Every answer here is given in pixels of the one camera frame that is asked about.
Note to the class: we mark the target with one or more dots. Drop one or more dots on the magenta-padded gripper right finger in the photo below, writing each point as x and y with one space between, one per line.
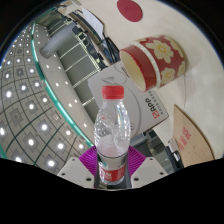
148 170

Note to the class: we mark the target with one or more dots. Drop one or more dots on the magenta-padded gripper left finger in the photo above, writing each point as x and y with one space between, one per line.
75 170

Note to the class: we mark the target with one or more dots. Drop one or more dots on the clear red-capped water bottle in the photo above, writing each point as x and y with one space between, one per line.
111 150

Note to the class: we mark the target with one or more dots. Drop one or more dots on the black power strip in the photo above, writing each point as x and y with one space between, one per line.
156 146

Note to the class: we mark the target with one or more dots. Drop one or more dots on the white power adapter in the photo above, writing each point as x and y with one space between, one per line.
172 145

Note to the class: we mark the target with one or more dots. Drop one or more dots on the brown cardboard sheet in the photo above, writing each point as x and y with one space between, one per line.
191 140

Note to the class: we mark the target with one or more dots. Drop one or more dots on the round ceiling lights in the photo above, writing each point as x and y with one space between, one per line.
44 127

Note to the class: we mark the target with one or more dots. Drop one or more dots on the white paper carton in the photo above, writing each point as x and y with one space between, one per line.
143 110

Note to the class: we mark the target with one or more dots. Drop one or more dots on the red floral cup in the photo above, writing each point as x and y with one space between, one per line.
160 60

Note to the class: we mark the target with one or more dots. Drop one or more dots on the flat round red coaster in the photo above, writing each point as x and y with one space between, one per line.
130 10

